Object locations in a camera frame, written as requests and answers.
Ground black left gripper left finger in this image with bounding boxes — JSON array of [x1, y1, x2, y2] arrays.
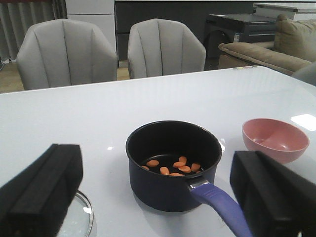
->
[[0, 144, 83, 237]]

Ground dark washing machine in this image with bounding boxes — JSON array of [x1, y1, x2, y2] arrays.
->
[[203, 14, 276, 70]]

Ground dark blue saucepan purple handle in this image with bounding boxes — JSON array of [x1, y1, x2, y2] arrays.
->
[[125, 120, 251, 237]]

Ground grey upholstered chair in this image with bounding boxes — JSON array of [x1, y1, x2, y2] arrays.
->
[[127, 19, 206, 79], [16, 19, 118, 90]]

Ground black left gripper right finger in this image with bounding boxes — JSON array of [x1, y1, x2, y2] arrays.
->
[[230, 151, 316, 237]]

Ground glass lid blue knob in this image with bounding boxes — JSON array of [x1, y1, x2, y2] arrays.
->
[[57, 191, 97, 237]]

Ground orange ham slices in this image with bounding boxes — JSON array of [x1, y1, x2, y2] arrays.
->
[[140, 155, 203, 176]]

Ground pink bowl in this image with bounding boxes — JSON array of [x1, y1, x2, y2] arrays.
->
[[242, 118, 310, 164]]

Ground left grey upholstered chair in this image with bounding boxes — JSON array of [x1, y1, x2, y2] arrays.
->
[[16, 19, 118, 90]]

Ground white cabinet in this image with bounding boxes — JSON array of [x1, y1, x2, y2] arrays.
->
[[65, 0, 116, 50]]

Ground right grey upholstered chair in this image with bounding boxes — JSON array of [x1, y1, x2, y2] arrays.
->
[[127, 19, 206, 79]]

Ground beige sofa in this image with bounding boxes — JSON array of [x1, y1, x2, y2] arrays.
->
[[218, 14, 316, 76]]

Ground dark grey counter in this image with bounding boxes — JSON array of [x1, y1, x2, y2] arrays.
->
[[114, 0, 257, 67]]

